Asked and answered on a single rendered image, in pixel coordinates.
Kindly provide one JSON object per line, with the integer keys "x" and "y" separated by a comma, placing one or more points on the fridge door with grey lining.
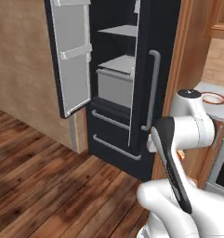
{"x": 71, "y": 77}

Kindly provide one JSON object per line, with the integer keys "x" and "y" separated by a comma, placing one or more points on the wooden fridge housing panel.
{"x": 20, "y": 62}

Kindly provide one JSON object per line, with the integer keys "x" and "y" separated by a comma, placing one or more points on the black fridge door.
{"x": 166, "y": 28}

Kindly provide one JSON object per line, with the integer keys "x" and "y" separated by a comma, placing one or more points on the grey fridge crisper drawer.
{"x": 115, "y": 88}

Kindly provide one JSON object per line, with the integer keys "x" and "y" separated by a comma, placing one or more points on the tall wooden side panel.
{"x": 194, "y": 37}

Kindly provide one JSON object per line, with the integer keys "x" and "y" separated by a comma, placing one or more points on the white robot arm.
{"x": 191, "y": 130}

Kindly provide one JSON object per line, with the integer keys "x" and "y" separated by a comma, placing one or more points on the grey fridge shelf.
{"x": 119, "y": 64}
{"x": 122, "y": 30}

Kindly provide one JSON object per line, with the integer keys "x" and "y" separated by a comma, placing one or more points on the grey fridge door bin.
{"x": 74, "y": 52}

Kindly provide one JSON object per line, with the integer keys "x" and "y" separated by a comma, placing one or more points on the wooden wall cupboard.
{"x": 220, "y": 18}

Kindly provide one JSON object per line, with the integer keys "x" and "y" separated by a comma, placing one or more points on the black fridge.
{"x": 116, "y": 12}

